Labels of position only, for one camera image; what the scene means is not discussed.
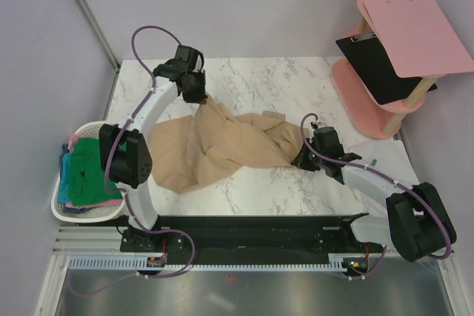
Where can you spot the white slotted cable duct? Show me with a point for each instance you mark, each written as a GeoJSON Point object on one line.
{"type": "Point", "coordinates": [331, 263]}

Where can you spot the pink two-tier side table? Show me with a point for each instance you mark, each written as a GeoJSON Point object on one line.
{"type": "Point", "coordinates": [368, 117]}

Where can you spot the blue t shirt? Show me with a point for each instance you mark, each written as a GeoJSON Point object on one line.
{"type": "Point", "coordinates": [62, 196]}

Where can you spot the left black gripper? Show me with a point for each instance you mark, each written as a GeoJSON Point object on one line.
{"type": "Point", "coordinates": [199, 98]}

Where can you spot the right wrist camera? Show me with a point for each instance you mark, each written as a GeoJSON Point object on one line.
{"type": "Point", "coordinates": [316, 125]}

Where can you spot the black clipboard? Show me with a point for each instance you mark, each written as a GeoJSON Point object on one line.
{"type": "Point", "coordinates": [371, 62]}

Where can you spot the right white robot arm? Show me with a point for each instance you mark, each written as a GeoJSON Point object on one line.
{"type": "Point", "coordinates": [416, 223]}

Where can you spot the white paper sheet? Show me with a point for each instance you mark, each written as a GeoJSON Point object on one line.
{"type": "Point", "coordinates": [389, 157]}

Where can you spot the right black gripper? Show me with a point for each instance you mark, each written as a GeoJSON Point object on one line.
{"type": "Point", "coordinates": [301, 161]}

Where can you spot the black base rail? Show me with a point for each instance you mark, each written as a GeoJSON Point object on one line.
{"type": "Point", "coordinates": [252, 239]}

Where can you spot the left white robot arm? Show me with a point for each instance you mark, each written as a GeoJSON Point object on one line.
{"type": "Point", "coordinates": [124, 150]}

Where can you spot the green t shirt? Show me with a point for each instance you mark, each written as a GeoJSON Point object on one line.
{"type": "Point", "coordinates": [86, 185]}

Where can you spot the beige t shirt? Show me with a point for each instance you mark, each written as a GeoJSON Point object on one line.
{"type": "Point", "coordinates": [195, 151]}

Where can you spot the pink paper sheet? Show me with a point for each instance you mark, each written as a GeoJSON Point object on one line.
{"type": "Point", "coordinates": [418, 38]}

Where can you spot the white plastic laundry basket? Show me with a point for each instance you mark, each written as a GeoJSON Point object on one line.
{"type": "Point", "coordinates": [93, 215]}

